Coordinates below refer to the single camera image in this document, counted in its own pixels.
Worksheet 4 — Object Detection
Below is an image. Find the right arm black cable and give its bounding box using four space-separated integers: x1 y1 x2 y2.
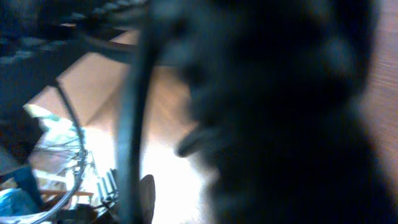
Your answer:
0 79 90 224

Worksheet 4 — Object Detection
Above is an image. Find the black gold-plug USB cable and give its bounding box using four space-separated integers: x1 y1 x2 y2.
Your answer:
149 0 398 224

